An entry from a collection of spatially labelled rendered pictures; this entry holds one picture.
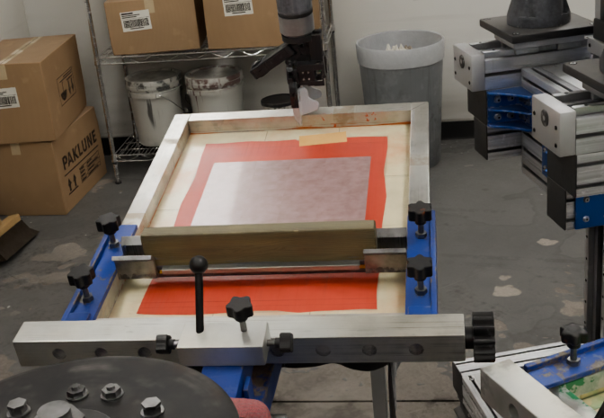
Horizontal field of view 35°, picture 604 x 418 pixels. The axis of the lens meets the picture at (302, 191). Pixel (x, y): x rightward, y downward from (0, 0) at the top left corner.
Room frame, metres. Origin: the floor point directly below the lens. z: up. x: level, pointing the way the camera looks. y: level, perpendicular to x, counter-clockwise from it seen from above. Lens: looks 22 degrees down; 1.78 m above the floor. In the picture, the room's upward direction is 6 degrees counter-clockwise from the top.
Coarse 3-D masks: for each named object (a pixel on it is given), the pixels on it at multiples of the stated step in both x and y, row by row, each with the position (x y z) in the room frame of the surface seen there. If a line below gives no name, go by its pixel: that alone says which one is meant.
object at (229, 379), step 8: (208, 368) 1.17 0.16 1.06; (216, 368) 1.16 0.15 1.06; (224, 368) 1.16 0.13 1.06; (232, 368) 1.16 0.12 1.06; (240, 368) 1.16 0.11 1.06; (248, 368) 1.19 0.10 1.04; (208, 376) 1.15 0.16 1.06; (216, 376) 1.15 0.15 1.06; (224, 376) 1.15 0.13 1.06; (232, 376) 1.14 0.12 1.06; (240, 376) 1.14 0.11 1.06; (224, 384) 1.13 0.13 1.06; (232, 384) 1.13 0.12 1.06; (240, 384) 1.13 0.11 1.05; (232, 392) 1.11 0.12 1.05; (240, 392) 1.13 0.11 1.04
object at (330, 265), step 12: (216, 264) 1.49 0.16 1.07; (228, 264) 1.49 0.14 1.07; (240, 264) 1.48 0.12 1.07; (252, 264) 1.48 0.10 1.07; (264, 264) 1.47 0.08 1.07; (276, 264) 1.47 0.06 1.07; (288, 264) 1.47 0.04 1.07; (300, 264) 1.46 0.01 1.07; (312, 264) 1.46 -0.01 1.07; (324, 264) 1.45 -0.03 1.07; (336, 264) 1.45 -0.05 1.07; (348, 264) 1.44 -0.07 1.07
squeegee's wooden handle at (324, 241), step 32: (256, 224) 1.49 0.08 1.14; (288, 224) 1.48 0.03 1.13; (320, 224) 1.47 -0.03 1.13; (352, 224) 1.46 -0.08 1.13; (160, 256) 1.51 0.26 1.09; (192, 256) 1.50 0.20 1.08; (224, 256) 1.49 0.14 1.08; (256, 256) 1.48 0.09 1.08; (288, 256) 1.47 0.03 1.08; (320, 256) 1.46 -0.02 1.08; (352, 256) 1.45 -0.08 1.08
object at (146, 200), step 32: (192, 128) 2.08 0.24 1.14; (224, 128) 2.07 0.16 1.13; (256, 128) 2.06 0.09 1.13; (288, 128) 2.05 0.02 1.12; (320, 128) 2.04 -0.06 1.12; (416, 128) 1.91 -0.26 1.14; (160, 160) 1.91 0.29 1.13; (416, 160) 1.78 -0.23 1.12; (160, 192) 1.81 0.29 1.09; (416, 192) 1.66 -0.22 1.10; (128, 224) 1.67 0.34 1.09
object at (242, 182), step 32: (224, 160) 1.94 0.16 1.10; (256, 160) 1.93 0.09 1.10; (288, 160) 1.91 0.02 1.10; (192, 192) 1.82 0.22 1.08; (224, 192) 1.81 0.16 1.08; (256, 192) 1.79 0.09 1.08; (192, 224) 1.70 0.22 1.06; (224, 224) 1.69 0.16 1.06; (160, 288) 1.51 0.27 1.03; (192, 288) 1.49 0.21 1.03; (224, 288) 1.48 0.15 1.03; (256, 288) 1.47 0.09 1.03
